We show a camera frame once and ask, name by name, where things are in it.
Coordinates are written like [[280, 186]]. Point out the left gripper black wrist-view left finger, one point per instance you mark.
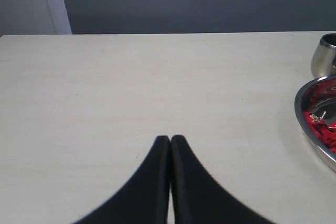
[[144, 198]]

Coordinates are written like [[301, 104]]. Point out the round steel plate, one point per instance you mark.
[[315, 113]]

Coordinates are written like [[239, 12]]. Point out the small steel cup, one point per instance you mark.
[[323, 60]]

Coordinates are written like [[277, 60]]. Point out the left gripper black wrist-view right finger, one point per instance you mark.
[[198, 197]]

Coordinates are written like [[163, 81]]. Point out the red wrapped candy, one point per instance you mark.
[[325, 133]]

